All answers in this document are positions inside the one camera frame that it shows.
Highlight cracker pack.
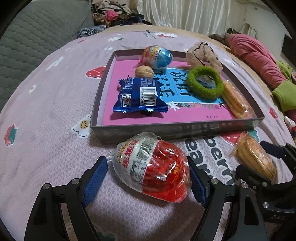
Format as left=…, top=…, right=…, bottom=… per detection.
left=222, top=80, right=255, bottom=119
left=236, top=132, right=277, bottom=181

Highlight red toy egg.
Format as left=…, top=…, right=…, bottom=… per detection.
left=107, top=132, right=191, bottom=203

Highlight green fuzzy hair tie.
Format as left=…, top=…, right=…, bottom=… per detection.
left=186, top=66, right=224, bottom=100

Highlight blue snack packet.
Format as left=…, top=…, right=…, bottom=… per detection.
left=112, top=77, right=168, bottom=113

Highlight beige sheer scrunchie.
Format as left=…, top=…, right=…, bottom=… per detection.
left=186, top=41, right=223, bottom=73

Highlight walnut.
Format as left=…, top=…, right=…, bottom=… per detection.
left=135, top=65, right=154, bottom=79

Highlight blue toy egg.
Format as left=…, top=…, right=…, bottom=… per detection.
left=139, top=45, right=173, bottom=69

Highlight green garment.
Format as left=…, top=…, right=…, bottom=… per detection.
left=273, top=60, right=295, bottom=112

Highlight purple strawberry blanket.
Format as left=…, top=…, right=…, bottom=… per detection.
left=1, top=26, right=293, bottom=240

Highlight pink quilt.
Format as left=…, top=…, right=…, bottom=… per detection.
left=228, top=34, right=295, bottom=121

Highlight black television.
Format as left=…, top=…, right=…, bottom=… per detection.
left=281, top=35, right=296, bottom=65

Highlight dark shallow box tray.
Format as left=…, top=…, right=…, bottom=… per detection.
left=90, top=49, right=264, bottom=143

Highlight pink blue book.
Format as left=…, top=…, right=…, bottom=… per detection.
left=101, top=60, right=235, bottom=126

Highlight white curtain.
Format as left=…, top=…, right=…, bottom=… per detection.
left=136, top=0, right=231, bottom=36

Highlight grey quilted headboard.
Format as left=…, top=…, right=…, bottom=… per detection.
left=1, top=1, right=93, bottom=107

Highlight blue floral pillow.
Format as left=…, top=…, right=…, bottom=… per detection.
left=77, top=25, right=107, bottom=38

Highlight pile of clothes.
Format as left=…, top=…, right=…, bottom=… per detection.
left=91, top=1, right=152, bottom=28

